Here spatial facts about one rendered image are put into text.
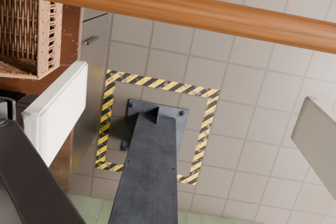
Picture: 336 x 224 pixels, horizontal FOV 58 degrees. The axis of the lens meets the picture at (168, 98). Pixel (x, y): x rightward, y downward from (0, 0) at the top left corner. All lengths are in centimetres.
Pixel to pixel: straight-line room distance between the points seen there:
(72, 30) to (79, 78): 81
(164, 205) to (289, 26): 79
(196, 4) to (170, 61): 124
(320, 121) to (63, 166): 104
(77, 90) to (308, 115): 13
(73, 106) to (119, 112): 148
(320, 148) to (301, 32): 17
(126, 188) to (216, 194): 94
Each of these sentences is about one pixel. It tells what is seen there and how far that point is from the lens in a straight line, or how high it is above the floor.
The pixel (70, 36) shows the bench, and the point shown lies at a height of 58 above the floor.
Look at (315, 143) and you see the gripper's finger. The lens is 18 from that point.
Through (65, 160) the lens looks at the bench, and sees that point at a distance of 114.
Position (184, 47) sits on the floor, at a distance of 152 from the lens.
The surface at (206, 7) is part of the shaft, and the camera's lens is 30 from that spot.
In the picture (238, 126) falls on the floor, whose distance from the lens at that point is 169.
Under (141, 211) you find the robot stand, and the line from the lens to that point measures 97.
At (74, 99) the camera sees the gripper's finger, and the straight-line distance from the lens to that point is 16.
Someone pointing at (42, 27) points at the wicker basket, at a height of 72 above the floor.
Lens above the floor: 150
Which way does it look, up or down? 70 degrees down
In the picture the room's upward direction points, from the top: 177 degrees counter-clockwise
